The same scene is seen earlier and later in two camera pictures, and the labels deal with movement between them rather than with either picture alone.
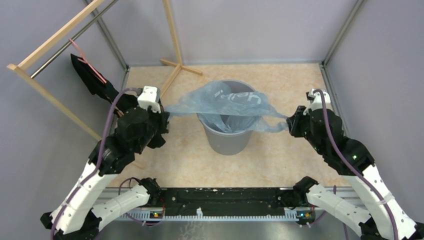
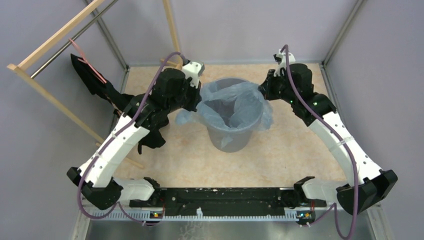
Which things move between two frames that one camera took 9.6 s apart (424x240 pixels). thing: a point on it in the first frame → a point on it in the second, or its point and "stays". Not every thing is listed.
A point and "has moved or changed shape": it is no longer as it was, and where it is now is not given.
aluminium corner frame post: (357, 7) stays
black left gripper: (163, 117) → (197, 96)
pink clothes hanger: (85, 61) stays
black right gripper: (293, 121) → (266, 87)
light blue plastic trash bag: (231, 109) has moved or changed shape
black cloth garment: (98, 87) stays
